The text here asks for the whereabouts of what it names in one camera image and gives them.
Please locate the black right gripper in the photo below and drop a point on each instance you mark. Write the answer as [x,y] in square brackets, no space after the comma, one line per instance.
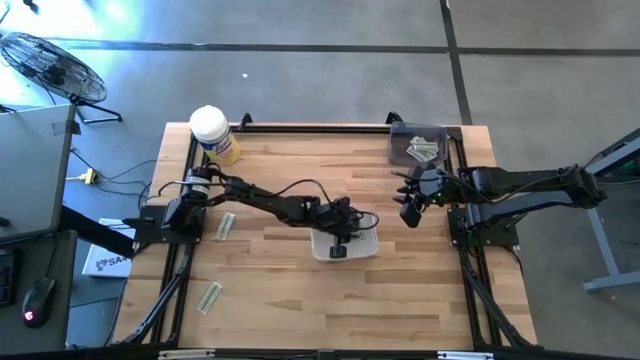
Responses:
[432,189]

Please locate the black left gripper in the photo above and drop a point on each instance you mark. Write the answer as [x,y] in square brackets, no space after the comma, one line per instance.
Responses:
[337,220]

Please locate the white plastic tray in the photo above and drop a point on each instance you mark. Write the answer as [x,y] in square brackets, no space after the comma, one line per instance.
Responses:
[367,248]

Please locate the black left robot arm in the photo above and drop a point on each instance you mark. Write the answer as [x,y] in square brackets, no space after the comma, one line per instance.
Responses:
[260,197]

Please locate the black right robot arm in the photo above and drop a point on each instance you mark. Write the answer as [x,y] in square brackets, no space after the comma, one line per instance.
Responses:
[525,200]

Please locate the grey translucent plastic bin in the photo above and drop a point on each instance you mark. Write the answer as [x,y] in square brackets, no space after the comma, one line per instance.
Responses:
[400,150]

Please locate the yellow Lysol wipes canister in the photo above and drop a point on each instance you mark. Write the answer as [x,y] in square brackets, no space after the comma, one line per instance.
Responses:
[215,137]

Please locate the white printed cardboard box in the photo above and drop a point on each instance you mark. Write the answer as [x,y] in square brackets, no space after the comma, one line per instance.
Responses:
[107,262]

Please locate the black support beam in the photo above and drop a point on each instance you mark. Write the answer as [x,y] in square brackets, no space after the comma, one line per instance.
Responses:
[95,230]

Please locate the yellow power plug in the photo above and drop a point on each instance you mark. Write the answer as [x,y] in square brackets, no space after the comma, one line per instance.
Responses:
[89,176]

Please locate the dark desk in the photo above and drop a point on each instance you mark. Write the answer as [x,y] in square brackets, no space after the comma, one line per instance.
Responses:
[50,260]

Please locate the black computer mouse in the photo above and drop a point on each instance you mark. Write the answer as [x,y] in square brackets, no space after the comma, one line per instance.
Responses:
[37,300]

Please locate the grey desk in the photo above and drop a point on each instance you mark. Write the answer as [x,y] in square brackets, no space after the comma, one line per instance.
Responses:
[30,170]

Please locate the black floor fan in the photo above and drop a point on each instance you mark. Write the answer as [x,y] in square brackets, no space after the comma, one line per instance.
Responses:
[52,70]

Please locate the black keyboard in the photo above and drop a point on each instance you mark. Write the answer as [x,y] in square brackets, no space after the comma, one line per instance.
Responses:
[5,277]

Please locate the black aluminium table frame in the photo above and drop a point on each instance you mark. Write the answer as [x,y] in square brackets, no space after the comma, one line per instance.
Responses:
[320,129]

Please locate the silver metal bracket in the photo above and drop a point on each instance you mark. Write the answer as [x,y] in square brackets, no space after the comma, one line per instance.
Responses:
[186,354]
[465,355]

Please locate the blue grey metal table frame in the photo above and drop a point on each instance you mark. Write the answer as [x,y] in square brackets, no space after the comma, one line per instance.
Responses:
[600,240]

